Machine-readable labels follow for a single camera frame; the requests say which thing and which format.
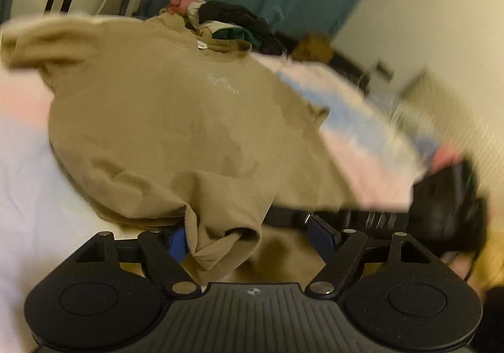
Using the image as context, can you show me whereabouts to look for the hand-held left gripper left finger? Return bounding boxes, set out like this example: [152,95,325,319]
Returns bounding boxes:
[75,228,202,297]

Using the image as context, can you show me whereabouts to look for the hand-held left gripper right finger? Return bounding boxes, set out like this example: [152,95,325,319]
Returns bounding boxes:
[305,214,434,299]

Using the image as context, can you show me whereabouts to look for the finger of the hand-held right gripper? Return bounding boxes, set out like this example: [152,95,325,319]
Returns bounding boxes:
[263,207,412,238]

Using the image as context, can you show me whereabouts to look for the tan t-shirt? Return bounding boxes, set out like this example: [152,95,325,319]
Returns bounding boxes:
[0,14,344,283]

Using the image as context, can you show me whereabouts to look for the pastel pink blue bed sheet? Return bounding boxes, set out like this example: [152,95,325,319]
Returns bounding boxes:
[0,51,439,353]

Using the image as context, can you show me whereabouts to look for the brown bag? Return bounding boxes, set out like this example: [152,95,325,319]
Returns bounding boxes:
[292,33,336,63]

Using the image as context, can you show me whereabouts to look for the green garment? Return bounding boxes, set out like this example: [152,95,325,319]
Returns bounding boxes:
[212,27,261,47]

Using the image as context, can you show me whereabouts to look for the black garment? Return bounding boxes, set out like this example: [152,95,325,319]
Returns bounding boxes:
[198,0,285,55]

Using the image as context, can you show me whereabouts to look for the pink garment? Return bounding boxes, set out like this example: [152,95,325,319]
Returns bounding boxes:
[169,0,206,17]

